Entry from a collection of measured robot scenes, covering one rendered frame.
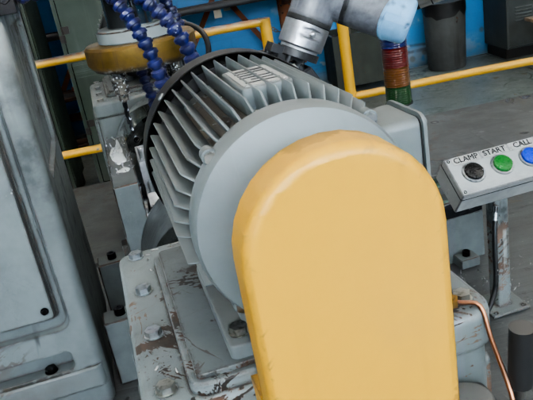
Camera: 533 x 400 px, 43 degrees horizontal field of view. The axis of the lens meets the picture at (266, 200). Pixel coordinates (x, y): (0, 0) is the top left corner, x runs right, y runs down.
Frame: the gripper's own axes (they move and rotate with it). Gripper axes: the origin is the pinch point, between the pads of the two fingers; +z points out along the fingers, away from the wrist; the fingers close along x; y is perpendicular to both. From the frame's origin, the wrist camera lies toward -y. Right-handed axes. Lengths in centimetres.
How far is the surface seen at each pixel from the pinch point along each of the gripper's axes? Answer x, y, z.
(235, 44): -500, -115, -3
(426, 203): 74, 18, -15
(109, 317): 5.6, 19.8, 30.6
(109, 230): -63, 13, 41
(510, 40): -423, -333, -88
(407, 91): -33, -38, -19
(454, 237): 1.1, -40.4, 3.4
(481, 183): 21.8, -25.2, -10.5
